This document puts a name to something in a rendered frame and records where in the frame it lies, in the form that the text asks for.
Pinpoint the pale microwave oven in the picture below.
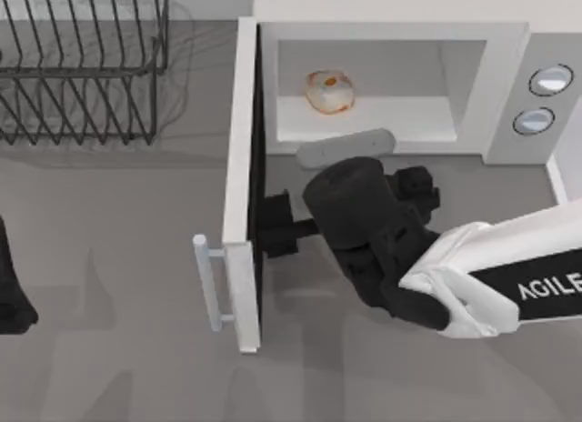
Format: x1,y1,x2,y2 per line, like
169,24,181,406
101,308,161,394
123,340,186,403
236,0,582,206

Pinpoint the dark wire dish rack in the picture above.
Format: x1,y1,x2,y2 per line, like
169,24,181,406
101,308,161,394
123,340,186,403
0,0,174,147

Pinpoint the white microwave door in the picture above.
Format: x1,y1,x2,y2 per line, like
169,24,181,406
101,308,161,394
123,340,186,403
221,16,266,355

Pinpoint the pale grey door handle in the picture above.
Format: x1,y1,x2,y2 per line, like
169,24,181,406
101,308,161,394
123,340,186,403
192,234,237,335

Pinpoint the round bread roll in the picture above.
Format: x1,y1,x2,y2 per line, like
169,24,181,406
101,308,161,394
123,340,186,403
305,68,356,117

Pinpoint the small round microwave knob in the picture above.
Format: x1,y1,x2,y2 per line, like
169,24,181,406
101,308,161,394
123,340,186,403
512,106,557,136

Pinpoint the large round microwave knob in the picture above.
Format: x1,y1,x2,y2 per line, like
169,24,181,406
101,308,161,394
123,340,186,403
527,63,575,97

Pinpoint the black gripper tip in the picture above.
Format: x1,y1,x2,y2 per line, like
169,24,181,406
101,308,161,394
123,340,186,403
0,216,40,337

